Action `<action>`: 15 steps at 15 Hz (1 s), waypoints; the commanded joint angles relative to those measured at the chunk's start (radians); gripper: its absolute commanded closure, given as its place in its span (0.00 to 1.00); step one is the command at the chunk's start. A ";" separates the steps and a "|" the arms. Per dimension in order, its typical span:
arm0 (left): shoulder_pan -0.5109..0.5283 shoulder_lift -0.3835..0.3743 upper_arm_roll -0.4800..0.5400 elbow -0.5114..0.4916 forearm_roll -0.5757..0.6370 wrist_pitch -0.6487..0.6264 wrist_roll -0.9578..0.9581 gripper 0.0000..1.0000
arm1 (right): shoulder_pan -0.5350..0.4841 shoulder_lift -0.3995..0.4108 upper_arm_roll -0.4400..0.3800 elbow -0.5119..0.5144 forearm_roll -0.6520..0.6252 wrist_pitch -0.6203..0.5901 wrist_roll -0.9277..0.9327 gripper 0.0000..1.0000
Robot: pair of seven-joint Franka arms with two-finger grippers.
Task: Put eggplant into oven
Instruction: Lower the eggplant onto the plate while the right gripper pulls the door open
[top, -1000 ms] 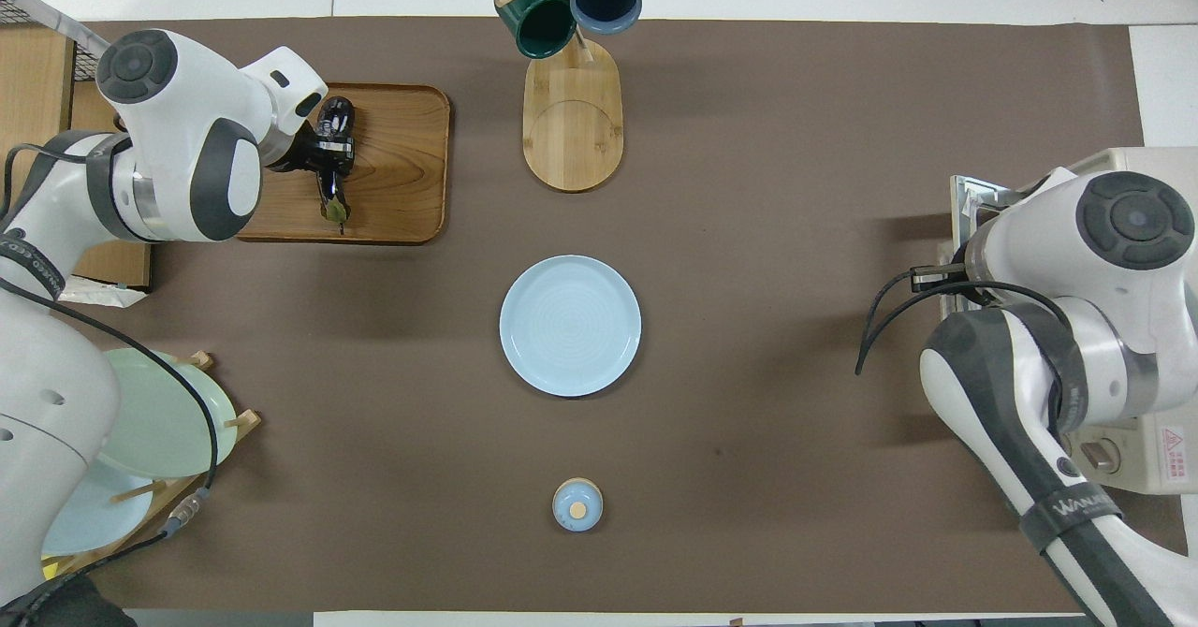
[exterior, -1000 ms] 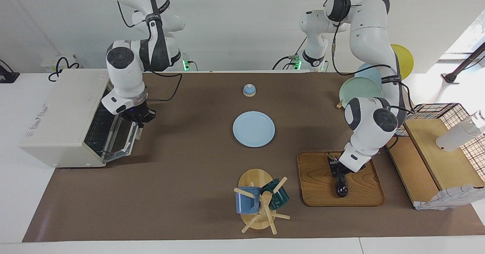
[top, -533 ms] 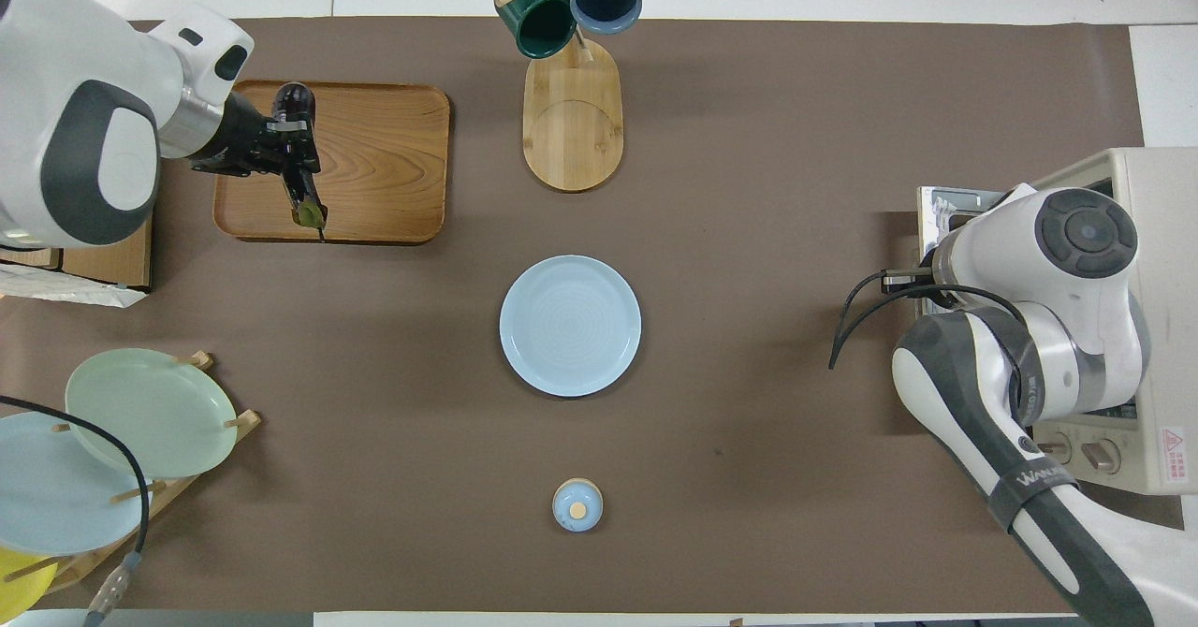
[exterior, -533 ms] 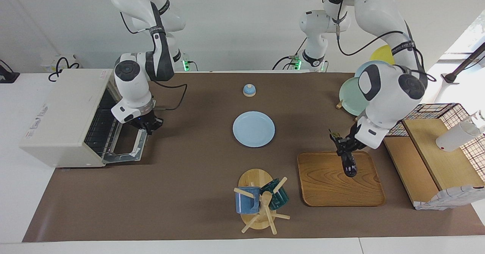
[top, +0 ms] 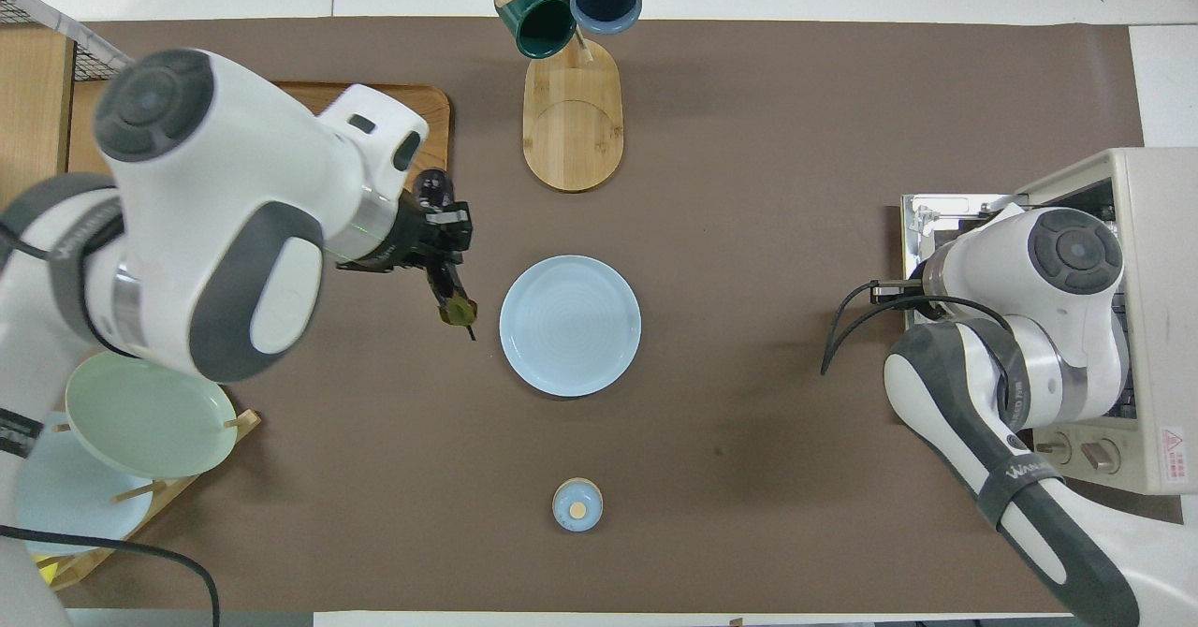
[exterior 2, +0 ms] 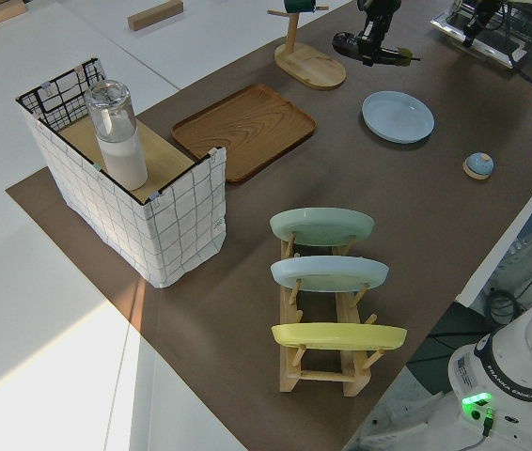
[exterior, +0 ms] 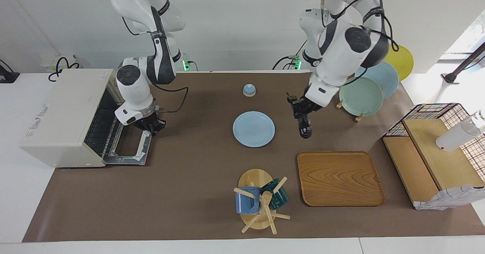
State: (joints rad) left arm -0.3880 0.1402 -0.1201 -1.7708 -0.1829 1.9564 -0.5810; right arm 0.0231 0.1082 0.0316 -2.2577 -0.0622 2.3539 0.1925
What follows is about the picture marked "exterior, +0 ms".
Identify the dark purple eggplant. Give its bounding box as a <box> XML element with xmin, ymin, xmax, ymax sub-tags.
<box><xmin>297</xmin><ymin>114</ymin><xmax>313</xmax><ymax>139</ymax></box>

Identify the glass oven door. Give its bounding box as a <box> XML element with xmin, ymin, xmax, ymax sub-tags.
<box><xmin>102</xmin><ymin>130</ymin><xmax>153</xmax><ymax>166</ymax></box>

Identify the light blue round plate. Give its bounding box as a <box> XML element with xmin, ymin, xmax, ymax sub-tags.
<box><xmin>233</xmin><ymin>111</ymin><xmax>275</xmax><ymax>148</ymax></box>

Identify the metal oven rack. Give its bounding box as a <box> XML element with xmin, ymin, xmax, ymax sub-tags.
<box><xmin>84</xmin><ymin>89</ymin><xmax>124</xmax><ymax>157</ymax></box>

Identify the beige toaster oven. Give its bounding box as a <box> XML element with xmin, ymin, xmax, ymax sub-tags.
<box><xmin>19</xmin><ymin>69</ymin><xmax>154</xmax><ymax>168</ymax></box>

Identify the wooden plate rack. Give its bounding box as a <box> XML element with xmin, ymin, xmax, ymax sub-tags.
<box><xmin>336</xmin><ymin>99</ymin><xmax>364</xmax><ymax>122</ymax></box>

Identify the brown table mat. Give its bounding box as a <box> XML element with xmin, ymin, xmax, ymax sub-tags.
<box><xmin>22</xmin><ymin>71</ymin><xmax>485</xmax><ymax>243</ymax></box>

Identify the pale green plate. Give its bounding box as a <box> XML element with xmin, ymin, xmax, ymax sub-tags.
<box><xmin>339</xmin><ymin>77</ymin><xmax>384</xmax><ymax>117</ymax></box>

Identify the rectangular wooden tray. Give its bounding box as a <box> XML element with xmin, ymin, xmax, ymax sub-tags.
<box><xmin>297</xmin><ymin>151</ymin><xmax>386</xmax><ymax>207</ymax></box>

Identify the wooden mug tree stand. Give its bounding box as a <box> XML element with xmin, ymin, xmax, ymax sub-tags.
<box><xmin>234</xmin><ymin>168</ymin><xmax>291</xmax><ymax>235</ymax></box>

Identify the pale blue racked plate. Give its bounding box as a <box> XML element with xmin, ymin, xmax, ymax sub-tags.
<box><xmin>354</xmin><ymin>61</ymin><xmax>399</xmax><ymax>99</ymax></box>

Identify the dark green mug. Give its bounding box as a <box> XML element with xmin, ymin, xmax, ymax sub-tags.
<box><xmin>260</xmin><ymin>178</ymin><xmax>289</xmax><ymax>210</ymax></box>

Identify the blue mug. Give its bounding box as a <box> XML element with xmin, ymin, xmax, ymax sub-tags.
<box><xmin>235</xmin><ymin>187</ymin><xmax>261</xmax><ymax>214</ymax></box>

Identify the yellow plate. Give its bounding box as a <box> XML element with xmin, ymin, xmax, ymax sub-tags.
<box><xmin>383</xmin><ymin>44</ymin><xmax>414</xmax><ymax>81</ymax></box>

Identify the white power strip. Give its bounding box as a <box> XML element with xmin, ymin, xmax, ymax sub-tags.
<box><xmin>41</xmin><ymin>55</ymin><xmax>82</xmax><ymax>74</ymax></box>

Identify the black clamp stand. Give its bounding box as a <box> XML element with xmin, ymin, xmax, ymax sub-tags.
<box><xmin>0</xmin><ymin>60</ymin><xmax>20</xmax><ymax>84</ymax></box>

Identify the white cup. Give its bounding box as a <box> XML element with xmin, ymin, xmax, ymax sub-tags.
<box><xmin>436</xmin><ymin>110</ymin><xmax>485</xmax><ymax>152</ymax></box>

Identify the black slanted pole stand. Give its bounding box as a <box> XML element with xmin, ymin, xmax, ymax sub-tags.
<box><xmin>441</xmin><ymin>42</ymin><xmax>485</xmax><ymax>84</ymax></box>

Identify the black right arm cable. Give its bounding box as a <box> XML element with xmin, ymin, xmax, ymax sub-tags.
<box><xmin>121</xmin><ymin>17</ymin><xmax>189</xmax><ymax>113</ymax></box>

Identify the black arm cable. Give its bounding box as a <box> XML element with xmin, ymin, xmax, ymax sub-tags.
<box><xmin>320</xmin><ymin>0</ymin><xmax>399</xmax><ymax>86</ymax></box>
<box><xmin>121</xmin><ymin>17</ymin><xmax>189</xmax><ymax>113</ymax></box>

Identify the black coiled power cable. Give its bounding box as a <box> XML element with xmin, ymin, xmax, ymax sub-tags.
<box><xmin>48</xmin><ymin>57</ymin><xmax>81</xmax><ymax>82</ymax></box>

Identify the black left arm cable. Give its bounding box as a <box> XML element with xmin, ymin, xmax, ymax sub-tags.
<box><xmin>320</xmin><ymin>0</ymin><xmax>399</xmax><ymax>86</ymax></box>

